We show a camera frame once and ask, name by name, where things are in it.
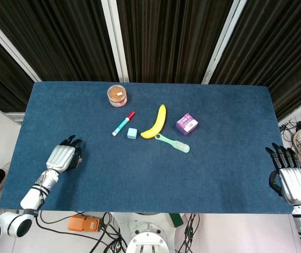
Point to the green flat piece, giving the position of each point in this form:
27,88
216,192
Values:
176,220

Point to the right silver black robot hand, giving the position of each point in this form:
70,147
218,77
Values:
295,182

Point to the blue table cloth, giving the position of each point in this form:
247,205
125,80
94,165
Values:
150,171

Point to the teal marker with red cap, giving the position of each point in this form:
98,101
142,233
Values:
122,125

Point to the light green brush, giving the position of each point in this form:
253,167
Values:
171,142

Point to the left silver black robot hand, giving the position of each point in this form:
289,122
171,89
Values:
60,156

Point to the light blue cube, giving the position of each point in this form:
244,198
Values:
131,133

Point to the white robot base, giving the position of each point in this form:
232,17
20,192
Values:
146,237

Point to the clear jar with orange contents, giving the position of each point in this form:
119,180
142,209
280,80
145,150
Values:
117,96

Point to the dark pleated curtain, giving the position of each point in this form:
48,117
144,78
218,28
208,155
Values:
171,39
276,47
60,39
0,84

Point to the purple tissue pack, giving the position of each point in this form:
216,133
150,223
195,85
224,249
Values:
187,124

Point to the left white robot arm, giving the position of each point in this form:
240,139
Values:
31,197

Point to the yellow banana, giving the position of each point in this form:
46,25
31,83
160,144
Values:
159,121

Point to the orange box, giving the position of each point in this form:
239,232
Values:
84,224

